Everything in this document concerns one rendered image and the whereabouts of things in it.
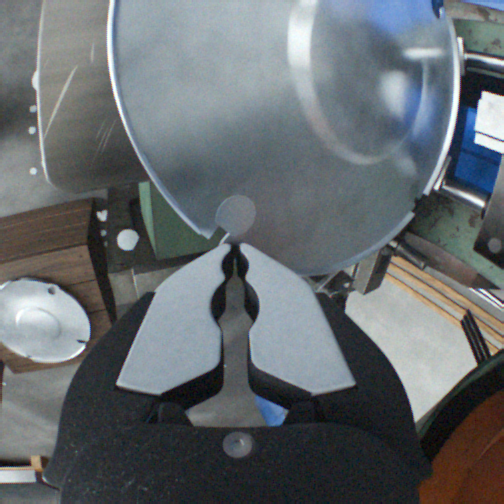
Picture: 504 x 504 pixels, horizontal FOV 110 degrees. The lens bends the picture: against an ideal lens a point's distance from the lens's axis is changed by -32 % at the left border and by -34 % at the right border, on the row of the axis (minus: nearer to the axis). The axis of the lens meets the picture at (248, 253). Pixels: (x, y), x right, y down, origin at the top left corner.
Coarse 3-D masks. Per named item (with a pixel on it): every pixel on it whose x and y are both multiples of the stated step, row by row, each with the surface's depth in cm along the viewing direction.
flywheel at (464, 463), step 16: (496, 400) 23; (464, 416) 24; (480, 416) 22; (496, 416) 21; (448, 432) 23; (464, 432) 21; (480, 432) 20; (496, 432) 19; (432, 448) 23; (448, 448) 19; (464, 448) 19; (480, 448) 18; (496, 448) 19; (432, 464) 18; (448, 464) 18; (464, 464) 17; (480, 464) 18; (496, 464) 17; (432, 480) 16; (448, 480) 16; (464, 480) 15; (480, 480) 16; (496, 480) 14; (432, 496) 15; (448, 496) 14; (464, 496) 15; (480, 496) 14; (496, 496) 12
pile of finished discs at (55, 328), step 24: (0, 288) 41; (24, 288) 45; (48, 288) 49; (0, 312) 43; (24, 312) 46; (48, 312) 50; (72, 312) 54; (0, 336) 45; (24, 336) 49; (48, 336) 52; (72, 336) 57; (48, 360) 56
